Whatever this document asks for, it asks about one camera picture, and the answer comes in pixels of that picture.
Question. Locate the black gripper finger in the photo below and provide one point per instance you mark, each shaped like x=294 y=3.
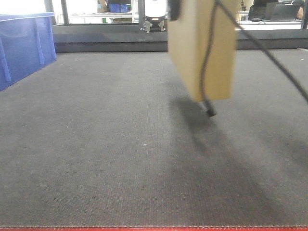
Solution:
x=174 y=9

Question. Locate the tall brown cardboard box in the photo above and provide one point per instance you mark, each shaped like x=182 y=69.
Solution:
x=202 y=43

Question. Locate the blue plastic crate on conveyor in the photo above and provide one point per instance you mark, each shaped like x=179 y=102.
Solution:
x=26 y=45

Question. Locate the black conveyor end frame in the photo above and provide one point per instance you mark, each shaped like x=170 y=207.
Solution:
x=129 y=38

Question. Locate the white lab desk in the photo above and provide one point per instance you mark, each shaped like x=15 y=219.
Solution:
x=268 y=25

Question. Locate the white robot base unit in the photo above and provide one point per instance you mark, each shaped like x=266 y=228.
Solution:
x=153 y=15

